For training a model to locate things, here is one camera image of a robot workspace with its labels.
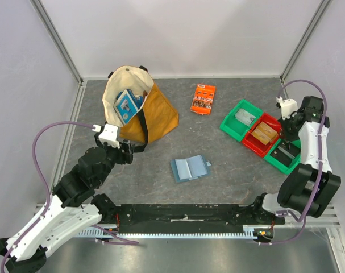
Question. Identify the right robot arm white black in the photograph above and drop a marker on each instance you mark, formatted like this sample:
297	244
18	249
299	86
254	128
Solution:
310	187

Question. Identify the tan tote bag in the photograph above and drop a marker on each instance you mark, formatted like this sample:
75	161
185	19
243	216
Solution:
156	117

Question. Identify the left aluminium frame post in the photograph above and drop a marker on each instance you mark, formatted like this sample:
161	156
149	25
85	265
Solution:
56	38

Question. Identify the black cards in bin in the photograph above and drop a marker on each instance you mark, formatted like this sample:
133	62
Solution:
285	153

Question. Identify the green bin near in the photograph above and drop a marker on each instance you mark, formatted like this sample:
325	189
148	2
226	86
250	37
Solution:
277	164

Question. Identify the gold cards in bin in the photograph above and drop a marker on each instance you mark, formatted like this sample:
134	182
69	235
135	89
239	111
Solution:
264	133

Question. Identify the slotted cable duct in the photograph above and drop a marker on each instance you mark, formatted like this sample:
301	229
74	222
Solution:
104	233

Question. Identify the orange screw box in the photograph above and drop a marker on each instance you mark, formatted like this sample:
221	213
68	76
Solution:
203	99

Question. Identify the green bin far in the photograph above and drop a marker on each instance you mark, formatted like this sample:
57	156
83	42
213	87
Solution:
237	130

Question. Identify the silver cards in bin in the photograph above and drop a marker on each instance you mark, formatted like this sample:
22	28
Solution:
244	117

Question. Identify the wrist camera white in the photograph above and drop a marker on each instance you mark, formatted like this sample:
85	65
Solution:
287	106
107	134

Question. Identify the blue box in bag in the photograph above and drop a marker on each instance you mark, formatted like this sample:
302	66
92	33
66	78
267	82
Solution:
127	105

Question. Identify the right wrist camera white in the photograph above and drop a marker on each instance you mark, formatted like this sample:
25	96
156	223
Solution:
287	106

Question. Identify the right aluminium frame post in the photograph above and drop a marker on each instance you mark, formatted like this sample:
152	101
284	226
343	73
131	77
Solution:
308	33

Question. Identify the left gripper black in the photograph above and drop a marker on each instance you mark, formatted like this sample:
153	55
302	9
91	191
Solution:
126	156

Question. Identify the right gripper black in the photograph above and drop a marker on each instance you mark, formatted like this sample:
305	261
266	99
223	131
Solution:
287	136

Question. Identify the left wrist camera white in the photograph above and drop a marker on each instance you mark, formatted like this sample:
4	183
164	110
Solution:
107	134

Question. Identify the red bin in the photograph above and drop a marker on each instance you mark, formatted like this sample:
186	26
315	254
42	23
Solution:
255	145

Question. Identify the blue card holder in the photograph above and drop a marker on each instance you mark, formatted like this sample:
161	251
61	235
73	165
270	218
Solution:
191	168

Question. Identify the green bin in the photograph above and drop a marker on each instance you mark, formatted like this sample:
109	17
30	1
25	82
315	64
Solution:
277	164
237	130

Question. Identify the aluminium frame post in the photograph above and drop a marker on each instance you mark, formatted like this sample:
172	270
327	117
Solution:
56	38
308	33

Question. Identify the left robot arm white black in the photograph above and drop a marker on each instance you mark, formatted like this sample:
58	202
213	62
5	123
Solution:
72	206

